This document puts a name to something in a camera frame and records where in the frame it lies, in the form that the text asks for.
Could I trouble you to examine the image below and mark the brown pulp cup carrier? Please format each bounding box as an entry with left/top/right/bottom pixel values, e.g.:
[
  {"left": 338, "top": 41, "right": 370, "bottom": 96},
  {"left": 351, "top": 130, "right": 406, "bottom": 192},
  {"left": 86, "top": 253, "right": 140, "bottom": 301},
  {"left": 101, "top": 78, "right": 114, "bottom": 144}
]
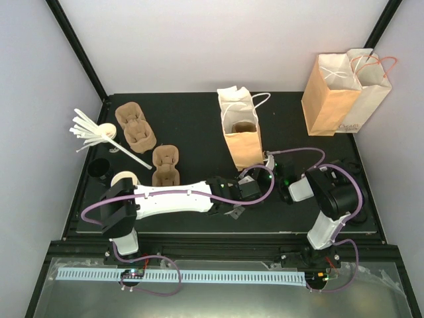
[{"left": 231, "top": 121, "right": 256, "bottom": 133}]

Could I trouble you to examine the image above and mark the small brown paper bag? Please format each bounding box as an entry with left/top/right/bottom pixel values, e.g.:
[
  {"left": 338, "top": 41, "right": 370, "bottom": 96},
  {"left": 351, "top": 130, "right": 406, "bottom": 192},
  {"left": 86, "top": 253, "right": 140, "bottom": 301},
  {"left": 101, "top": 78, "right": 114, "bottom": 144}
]
[{"left": 217, "top": 86, "right": 271, "bottom": 171}]

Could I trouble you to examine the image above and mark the stack of paper cups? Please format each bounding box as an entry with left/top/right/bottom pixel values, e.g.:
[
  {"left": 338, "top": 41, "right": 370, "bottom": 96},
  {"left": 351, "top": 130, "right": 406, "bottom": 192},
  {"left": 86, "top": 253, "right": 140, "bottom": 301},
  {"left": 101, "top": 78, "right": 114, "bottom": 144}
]
[{"left": 111, "top": 171, "right": 139, "bottom": 188}]

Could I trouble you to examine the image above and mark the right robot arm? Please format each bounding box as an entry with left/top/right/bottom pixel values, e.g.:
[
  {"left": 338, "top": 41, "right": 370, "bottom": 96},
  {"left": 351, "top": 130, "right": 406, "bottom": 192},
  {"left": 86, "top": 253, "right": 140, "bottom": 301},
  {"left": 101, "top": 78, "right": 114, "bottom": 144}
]
[{"left": 252, "top": 158, "right": 367, "bottom": 267}]

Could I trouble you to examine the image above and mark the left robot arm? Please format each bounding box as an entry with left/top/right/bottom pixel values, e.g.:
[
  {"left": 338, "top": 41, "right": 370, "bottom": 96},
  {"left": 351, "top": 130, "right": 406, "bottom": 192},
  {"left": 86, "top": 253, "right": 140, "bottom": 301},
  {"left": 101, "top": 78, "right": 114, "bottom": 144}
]
[{"left": 100, "top": 176, "right": 242, "bottom": 264}]

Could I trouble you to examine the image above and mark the black cup lids stack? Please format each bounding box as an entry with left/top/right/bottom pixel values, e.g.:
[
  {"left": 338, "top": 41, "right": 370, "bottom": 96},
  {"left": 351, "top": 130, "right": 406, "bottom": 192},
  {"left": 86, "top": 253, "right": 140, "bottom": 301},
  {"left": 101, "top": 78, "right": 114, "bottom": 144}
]
[{"left": 342, "top": 158, "right": 362, "bottom": 175}]

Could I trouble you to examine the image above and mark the stack of pulp cup carriers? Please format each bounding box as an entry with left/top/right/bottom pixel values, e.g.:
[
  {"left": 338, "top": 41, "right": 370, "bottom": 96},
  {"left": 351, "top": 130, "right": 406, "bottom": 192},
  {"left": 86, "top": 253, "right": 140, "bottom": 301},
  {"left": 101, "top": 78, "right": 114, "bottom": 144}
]
[{"left": 115, "top": 101, "right": 156, "bottom": 154}]

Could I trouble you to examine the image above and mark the large brown paper bag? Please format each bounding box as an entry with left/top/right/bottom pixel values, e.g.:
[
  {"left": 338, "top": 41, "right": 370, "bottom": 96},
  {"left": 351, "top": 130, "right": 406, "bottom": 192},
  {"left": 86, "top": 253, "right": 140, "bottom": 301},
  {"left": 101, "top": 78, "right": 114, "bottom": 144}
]
[{"left": 301, "top": 53, "right": 362, "bottom": 136}]

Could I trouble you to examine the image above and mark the cup holding straws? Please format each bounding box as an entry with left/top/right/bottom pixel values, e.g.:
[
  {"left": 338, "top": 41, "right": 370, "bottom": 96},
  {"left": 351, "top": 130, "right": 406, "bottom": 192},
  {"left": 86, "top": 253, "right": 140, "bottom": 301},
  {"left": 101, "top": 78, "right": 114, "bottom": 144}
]
[{"left": 97, "top": 123, "right": 117, "bottom": 140}]

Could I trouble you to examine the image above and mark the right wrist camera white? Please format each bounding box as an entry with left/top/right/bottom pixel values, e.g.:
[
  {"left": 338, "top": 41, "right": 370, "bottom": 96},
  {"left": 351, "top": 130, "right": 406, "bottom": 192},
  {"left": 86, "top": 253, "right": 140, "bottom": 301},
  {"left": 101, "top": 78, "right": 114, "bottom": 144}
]
[{"left": 264, "top": 152, "right": 276, "bottom": 170}]

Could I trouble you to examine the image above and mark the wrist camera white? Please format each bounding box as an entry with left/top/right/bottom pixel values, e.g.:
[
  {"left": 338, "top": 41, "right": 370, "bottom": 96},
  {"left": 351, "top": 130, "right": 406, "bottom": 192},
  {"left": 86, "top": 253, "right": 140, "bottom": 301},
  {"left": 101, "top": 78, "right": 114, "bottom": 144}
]
[
  {"left": 238, "top": 176, "right": 262, "bottom": 201},
  {"left": 264, "top": 152, "right": 276, "bottom": 170}
]

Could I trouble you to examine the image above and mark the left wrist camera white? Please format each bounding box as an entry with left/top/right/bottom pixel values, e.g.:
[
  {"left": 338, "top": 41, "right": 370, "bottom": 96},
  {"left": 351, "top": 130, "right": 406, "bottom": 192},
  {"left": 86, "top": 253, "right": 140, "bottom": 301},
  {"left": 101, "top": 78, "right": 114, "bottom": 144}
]
[{"left": 238, "top": 176, "right": 262, "bottom": 201}]

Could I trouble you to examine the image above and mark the white paper bag orange handle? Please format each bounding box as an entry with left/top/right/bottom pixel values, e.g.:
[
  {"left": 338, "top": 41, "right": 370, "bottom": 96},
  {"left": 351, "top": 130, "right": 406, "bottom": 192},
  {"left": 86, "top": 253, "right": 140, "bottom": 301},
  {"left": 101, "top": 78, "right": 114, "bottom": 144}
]
[{"left": 337, "top": 48, "right": 398, "bottom": 133}]

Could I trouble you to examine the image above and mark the light blue cable duct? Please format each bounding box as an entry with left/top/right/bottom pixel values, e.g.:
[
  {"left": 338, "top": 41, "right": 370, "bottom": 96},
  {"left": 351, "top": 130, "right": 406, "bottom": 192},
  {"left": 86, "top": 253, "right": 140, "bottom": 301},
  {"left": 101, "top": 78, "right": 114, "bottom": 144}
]
[{"left": 56, "top": 268, "right": 306, "bottom": 287}]

